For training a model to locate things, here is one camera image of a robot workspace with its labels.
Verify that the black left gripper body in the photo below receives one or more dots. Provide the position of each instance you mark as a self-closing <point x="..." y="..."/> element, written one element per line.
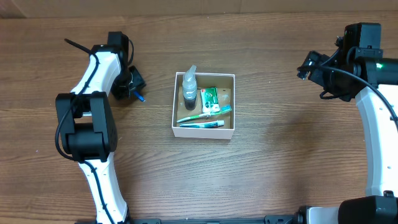
<point x="129" y="80"/>

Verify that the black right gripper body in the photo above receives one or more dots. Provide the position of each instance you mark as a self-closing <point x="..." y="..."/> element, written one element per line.
<point x="334" y="86"/>

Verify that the blue disposable razor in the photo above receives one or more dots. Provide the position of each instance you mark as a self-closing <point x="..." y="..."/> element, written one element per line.
<point x="139" y="96"/>

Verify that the clear soap pump bottle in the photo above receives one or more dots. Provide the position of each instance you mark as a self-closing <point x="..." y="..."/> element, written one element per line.
<point x="189" y="88"/>

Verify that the green soap bar pack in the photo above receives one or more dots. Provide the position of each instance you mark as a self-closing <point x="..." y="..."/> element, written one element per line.
<point x="209" y="100"/>

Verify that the white green toothpaste tube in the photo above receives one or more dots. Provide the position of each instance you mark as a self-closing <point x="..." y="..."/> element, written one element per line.
<point x="209" y="124"/>

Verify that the green white toothbrush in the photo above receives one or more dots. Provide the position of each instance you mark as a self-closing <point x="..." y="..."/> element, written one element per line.
<point x="223" y="110"/>

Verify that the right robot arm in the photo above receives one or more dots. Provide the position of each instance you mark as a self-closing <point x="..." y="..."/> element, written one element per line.
<point x="378" y="111"/>

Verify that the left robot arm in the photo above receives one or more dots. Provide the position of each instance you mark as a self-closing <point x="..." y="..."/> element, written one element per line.
<point x="86" y="132"/>

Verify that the white cardboard box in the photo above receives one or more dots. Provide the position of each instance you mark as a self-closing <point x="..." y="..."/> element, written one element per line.
<point x="225" y="83"/>

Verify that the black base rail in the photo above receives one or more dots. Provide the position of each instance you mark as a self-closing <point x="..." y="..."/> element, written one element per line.
<point x="268" y="219"/>

